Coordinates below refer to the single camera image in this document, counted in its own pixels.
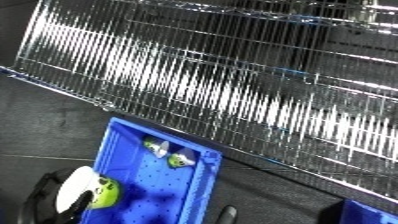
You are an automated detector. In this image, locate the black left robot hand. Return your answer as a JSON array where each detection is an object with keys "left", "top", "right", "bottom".
[{"left": 15, "top": 166, "right": 96, "bottom": 224}]

